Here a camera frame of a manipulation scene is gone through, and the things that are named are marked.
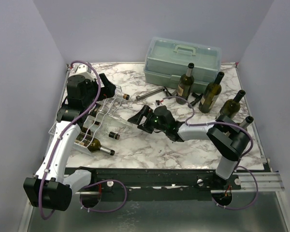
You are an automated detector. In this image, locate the grey metal rod tool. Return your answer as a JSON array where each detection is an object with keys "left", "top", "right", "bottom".
[{"left": 136, "top": 87, "right": 176, "bottom": 101}]

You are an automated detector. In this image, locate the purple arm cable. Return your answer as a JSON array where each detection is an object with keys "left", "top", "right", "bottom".
[
  {"left": 38, "top": 60, "right": 128, "bottom": 220},
  {"left": 159, "top": 96, "right": 259, "bottom": 210}
]

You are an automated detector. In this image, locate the green plastic toolbox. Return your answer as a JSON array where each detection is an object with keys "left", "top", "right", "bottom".
[{"left": 144, "top": 37, "right": 222, "bottom": 94}]

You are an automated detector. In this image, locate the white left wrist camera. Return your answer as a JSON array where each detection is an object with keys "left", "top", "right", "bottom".
[{"left": 71, "top": 64, "right": 94, "bottom": 80}]

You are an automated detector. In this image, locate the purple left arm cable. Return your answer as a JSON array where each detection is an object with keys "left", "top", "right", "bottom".
[{"left": 38, "top": 60, "right": 128, "bottom": 220}]

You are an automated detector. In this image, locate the dark green white-label bottle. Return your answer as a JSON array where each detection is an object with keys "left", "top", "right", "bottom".
[{"left": 216, "top": 90, "right": 246, "bottom": 119}]

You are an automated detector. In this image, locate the clear acrylic wine rack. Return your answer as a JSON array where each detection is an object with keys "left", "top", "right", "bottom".
[{"left": 49, "top": 82, "right": 125, "bottom": 157}]

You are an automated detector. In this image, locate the green bottle silver neck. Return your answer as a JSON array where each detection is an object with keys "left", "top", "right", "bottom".
[{"left": 237, "top": 116, "right": 254, "bottom": 131}]

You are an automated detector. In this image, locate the clear glass wine bottle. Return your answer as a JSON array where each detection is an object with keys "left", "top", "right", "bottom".
[{"left": 89, "top": 103, "right": 137, "bottom": 129}]

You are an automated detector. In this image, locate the clear bottle with cork stopper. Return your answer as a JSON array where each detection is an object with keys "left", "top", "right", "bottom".
[{"left": 114, "top": 85, "right": 130, "bottom": 101}]

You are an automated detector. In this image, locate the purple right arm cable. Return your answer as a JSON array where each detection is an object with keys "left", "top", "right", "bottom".
[{"left": 159, "top": 96, "right": 259, "bottom": 210}]

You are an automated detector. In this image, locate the olive green wine bottle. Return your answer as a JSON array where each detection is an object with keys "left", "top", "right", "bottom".
[{"left": 199, "top": 72, "right": 225, "bottom": 113}]

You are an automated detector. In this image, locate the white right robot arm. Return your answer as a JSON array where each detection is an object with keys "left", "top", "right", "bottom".
[{"left": 128, "top": 105, "right": 254, "bottom": 189}]

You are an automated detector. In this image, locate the black metal base rail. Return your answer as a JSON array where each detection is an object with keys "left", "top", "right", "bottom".
[{"left": 62, "top": 166, "right": 242, "bottom": 201}]

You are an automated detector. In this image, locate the black corkscrew tool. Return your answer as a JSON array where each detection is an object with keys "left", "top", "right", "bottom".
[{"left": 190, "top": 93, "right": 203, "bottom": 106}]

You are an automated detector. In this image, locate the green bottle in rack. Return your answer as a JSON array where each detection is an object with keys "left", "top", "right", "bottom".
[{"left": 75, "top": 132, "right": 115, "bottom": 156}]

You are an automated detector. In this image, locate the dark green labelled wine bottle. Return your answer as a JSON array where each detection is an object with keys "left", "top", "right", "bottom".
[{"left": 176, "top": 63, "right": 194, "bottom": 104}]

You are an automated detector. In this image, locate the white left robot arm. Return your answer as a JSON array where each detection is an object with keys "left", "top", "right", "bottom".
[{"left": 23, "top": 73, "right": 116, "bottom": 211}]

